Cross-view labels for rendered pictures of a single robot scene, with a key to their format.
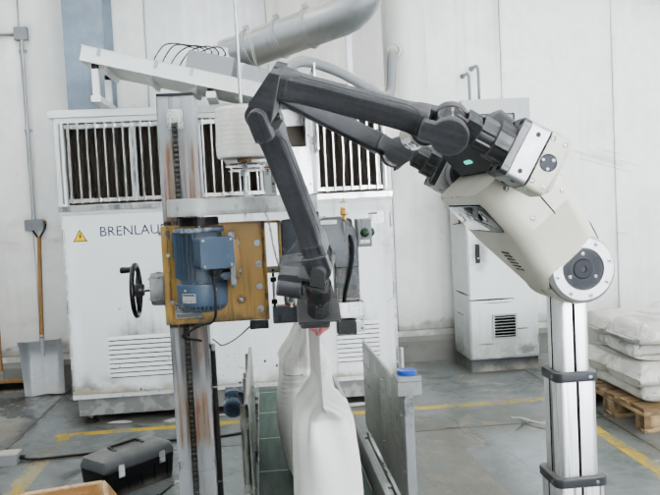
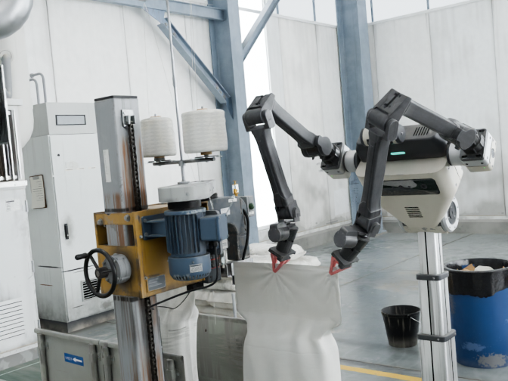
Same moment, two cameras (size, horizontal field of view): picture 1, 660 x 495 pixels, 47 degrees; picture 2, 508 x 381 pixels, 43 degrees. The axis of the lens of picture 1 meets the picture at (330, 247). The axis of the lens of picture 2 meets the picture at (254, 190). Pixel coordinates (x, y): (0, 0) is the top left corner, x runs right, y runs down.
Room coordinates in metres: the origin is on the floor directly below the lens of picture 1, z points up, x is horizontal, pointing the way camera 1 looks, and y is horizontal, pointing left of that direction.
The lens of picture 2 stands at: (0.46, 1.84, 1.50)
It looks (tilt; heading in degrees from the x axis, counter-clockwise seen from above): 3 degrees down; 315
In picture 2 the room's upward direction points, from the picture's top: 5 degrees counter-clockwise
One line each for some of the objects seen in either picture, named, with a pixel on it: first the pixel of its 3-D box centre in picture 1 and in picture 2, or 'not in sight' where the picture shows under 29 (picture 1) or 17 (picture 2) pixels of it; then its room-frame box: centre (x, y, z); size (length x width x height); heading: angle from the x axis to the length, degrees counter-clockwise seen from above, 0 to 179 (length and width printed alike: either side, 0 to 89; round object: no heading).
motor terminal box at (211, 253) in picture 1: (213, 256); (214, 230); (2.17, 0.33, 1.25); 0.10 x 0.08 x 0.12; 120
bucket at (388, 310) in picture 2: not in sight; (401, 326); (3.10, -2.26, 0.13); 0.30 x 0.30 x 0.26
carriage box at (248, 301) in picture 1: (215, 270); (150, 247); (2.50, 0.38, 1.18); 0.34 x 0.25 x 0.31; 95
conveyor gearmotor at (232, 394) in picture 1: (237, 400); not in sight; (4.06, 0.54, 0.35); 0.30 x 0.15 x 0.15; 5
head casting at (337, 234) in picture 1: (316, 254); (203, 227); (2.56, 0.04, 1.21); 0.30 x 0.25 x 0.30; 5
